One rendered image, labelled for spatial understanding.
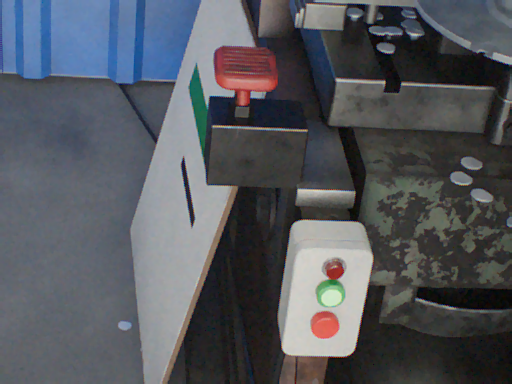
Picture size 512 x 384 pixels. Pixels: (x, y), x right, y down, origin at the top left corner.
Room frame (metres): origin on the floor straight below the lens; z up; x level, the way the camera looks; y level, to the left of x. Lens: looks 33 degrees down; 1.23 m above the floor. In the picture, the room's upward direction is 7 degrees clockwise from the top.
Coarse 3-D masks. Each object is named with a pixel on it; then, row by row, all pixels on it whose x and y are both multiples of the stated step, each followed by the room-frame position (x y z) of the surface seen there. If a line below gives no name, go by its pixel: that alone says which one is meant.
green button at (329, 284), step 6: (324, 282) 0.82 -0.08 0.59; (330, 282) 0.82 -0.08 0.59; (336, 282) 0.82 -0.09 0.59; (318, 288) 0.82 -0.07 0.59; (324, 288) 0.82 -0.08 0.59; (330, 288) 0.82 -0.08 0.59; (336, 288) 0.82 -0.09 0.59; (342, 288) 0.82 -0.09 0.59; (318, 294) 0.82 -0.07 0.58; (342, 294) 0.82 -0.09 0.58; (318, 300) 0.82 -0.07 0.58; (342, 300) 0.82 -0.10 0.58; (324, 306) 0.82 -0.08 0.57; (330, 306) 0.82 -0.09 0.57; (336, 306) 0.82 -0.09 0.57
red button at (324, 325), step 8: (320, 312) 0.83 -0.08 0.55; (328, 312) 0.83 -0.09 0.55; (312, 320) 0.82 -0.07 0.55; (320, 320) 0.82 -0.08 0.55; (328, 320) 0.82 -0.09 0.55; (336, 320) 0.82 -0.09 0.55; (312, 328) 0.82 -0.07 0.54; (320, 328) 0.82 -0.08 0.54; (328, 328) 0.82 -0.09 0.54; (336, 328) 0.82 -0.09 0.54; (320, 336) 0.82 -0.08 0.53; (328, 336) 0.82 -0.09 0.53
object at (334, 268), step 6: (330, 258) 0.83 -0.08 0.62; (336, 258) 0.83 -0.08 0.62; (324, 264) 0.83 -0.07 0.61; (330, 264) 0.82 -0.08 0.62; (336, 264) 0.82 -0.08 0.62; (342, 264) 0.83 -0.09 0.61; (324, 270) 0.83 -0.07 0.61; (330, 270) 0.82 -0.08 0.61; (336, 270) 0.82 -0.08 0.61; (342, 270) 0.82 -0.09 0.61; (330, 276) 0.82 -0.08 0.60; (336, 276) 0.82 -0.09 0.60
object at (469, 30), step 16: (416, 0) 1.07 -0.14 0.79; (432, 0) 1.09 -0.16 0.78; (448, 0) 1.09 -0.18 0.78; (464, 0) 1.10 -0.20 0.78; (480, 0) 1.10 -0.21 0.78; (496, 0) 1.09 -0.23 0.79; (432, 16) 1.04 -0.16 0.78; (448, 16) 1.05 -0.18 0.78; (464, 16) 1.05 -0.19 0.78; (480, 16) 1.06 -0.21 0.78; (496, 16) 1.06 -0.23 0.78; (448, 32) 1.00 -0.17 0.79; (464, 32) 1.01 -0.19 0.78; (480, 32) 1.02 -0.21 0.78; (496, 32) 1.02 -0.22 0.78
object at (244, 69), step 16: (224, 48) 0.96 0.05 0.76; (240, 48) 0.96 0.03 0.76; (256, 48) 0.96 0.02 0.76; (224, 64) 0.92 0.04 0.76; (240, 64) 0.92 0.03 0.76; (256, 64) 0.93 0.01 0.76; (272, 64) 0.93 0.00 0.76; (224, 80) 0.90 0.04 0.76; (240, 80) 0.90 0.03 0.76; (256, 80) 0.90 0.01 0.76; (272, 80) 0.91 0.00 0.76; (240, 96) 0.93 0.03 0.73
